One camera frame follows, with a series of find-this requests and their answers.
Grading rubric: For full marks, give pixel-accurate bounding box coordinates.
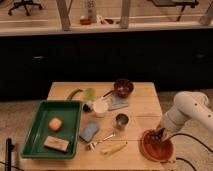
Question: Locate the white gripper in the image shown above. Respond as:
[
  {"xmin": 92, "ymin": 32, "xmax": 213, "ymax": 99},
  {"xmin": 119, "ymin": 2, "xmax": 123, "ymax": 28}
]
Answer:
[{"xmin": 156, "ymin": 111, "xmax": 185, "ymax": 142}]

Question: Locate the dark red grape bunch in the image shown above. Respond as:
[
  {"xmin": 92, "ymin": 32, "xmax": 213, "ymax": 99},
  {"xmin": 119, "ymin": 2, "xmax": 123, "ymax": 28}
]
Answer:
[{"xmin": 147, "ymin": 132, "xmax": 162, "ymax": 144}]

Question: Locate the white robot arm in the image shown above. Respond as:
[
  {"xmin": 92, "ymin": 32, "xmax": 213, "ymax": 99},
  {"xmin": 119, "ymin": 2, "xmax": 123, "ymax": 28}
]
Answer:
[{"xmin": 157, "ymin": 91, "xmax": 213, "ymax": 141}]

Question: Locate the red bowl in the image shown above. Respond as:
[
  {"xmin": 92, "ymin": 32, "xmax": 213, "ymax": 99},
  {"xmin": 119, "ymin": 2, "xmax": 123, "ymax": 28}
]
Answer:
[{"xmin": 139, "ymin": 130, "xmax": 174, "ymax": 162}]

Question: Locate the small metal cup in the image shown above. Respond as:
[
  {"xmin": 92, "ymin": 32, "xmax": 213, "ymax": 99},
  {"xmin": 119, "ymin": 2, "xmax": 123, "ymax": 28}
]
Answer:
[{"xmin": 116, "ymin": 113, "xmax": 129, "ymax": 130}]

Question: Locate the grey folded cloth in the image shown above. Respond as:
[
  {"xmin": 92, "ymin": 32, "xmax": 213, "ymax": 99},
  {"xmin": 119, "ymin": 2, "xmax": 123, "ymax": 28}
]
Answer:
[{"xmin": 108, "ymin": 96, "xmax": 129, "ymax": 111}]

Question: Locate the dark maroon saucepan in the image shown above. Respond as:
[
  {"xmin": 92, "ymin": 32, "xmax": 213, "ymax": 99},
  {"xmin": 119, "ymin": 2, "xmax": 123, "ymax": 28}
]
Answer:
[{"xmin": 104, "ymin": 79, "xmax": 134, "ymax": 98}]

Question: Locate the white cup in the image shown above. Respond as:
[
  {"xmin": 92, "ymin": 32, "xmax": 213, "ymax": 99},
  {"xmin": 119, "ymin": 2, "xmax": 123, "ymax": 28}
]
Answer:
[{"xmin": 93, "ymin": 101, "xmax": 108, "ymax": 117}]

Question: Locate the blue sponge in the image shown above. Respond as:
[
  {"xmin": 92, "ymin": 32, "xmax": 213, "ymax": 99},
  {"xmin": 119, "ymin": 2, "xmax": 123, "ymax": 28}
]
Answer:
[{"xmin": 79, "ymin": 122, "xmax": 99, "ymax": 142}]

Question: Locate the silver fork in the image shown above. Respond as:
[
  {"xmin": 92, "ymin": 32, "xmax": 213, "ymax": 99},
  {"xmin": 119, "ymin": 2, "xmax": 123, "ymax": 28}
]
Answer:
[{"xmin": 86, "ymin": 132, "xmax": 116, "ymax": 150}]

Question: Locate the small dark round object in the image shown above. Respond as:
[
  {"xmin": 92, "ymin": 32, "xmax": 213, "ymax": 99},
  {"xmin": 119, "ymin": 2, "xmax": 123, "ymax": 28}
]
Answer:
[{"xmin": 83, "ymin": 103, "xmax": 93, "ymax": 113}]

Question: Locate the light green cup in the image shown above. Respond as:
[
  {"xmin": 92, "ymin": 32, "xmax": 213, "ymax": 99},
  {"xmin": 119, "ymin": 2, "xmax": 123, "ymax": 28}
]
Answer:
[{"xmin": 84, "ymin": 88, "xmax": 96, "ymax": 101}]

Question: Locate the green plastic tray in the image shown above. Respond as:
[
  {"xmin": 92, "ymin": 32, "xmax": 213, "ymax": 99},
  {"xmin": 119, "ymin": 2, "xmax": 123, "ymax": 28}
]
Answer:
[{"xmin": 21, "ymin": 100, "xmax": 82, "ymax": 159}]

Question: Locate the orange round fruit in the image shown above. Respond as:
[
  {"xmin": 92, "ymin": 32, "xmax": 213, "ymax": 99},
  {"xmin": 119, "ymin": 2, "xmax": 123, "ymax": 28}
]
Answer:
[{"xmin": 48, "ymin": 117, "xmax": 62, "ymax": 131}]

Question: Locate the red object on shelf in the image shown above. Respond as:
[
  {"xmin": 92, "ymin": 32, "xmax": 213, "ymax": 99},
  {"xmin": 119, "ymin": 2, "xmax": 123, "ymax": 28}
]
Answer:
[{"xmin": 79, "ymin": 16, "xmax": 92, "ymax": 25}]

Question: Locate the white bottle on shelf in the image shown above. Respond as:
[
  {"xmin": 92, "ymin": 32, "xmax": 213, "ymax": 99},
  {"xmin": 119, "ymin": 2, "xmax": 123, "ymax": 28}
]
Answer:
[{"xmin": 84, "ymin": 0, "xmax": 97, "ymax": 23}]

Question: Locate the black stand at left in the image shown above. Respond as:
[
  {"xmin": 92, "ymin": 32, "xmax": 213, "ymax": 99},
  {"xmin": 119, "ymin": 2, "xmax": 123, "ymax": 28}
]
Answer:
[{"xmin": 5, "ymin": 138, "xmax": 15, "ymax": 171}]

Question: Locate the black office chair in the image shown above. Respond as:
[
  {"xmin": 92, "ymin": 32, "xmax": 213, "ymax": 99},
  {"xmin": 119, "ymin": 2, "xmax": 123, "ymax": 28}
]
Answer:
[{"xmin": 8, "ymin": 0, "xmax": 43, "ymax": 16}]

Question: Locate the black cable on floor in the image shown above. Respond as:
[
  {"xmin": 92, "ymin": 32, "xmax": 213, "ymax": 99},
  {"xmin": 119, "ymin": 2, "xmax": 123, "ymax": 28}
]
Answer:
[{"xmin": 171, "ymin": 132, "xmax": 213, "ymax": 171}]

